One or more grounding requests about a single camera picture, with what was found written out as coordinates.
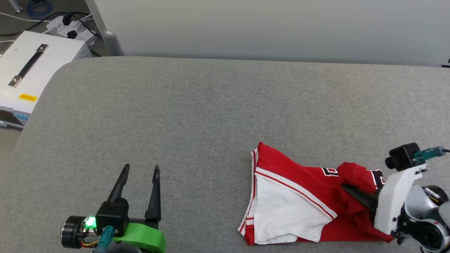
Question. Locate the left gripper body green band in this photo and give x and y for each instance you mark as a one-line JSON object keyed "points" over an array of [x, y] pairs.
{"points": [[147, 235]]}

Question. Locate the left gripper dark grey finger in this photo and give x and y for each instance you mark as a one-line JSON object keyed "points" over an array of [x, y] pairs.
{"points": [[120, 186], [154, 200]]}

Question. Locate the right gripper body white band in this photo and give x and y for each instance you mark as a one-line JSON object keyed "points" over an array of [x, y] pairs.
{"points": [[392, 200]]}

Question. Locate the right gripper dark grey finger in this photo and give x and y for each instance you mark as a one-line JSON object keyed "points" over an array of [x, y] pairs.
{"points": [[362, 197]]}

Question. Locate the red and white Bulls jersey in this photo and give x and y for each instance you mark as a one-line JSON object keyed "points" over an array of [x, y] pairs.
{"points": [[291, 207]]}

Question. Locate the yellow box label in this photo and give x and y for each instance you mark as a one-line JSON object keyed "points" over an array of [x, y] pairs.
{"points": [[27, 97]]}

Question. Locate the white metal equipment box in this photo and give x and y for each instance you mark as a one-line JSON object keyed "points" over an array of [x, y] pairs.
{"points": [[45, 70]]}

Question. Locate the white power strip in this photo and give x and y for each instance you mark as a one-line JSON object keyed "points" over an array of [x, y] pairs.
{"points": [[59, 25]]}

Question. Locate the metal furniture leg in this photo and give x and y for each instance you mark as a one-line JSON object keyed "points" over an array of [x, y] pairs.
{"points": [[15, 5]]}

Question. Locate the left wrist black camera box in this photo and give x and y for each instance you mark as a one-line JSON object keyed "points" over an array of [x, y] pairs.
{"points": [[112, 214]]}

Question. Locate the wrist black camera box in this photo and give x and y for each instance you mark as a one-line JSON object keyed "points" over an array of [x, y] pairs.
{"points": [[402, 156], [112, 214]]}

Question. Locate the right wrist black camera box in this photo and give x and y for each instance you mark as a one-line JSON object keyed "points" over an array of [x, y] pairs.
{"points": [[402, 156]]}

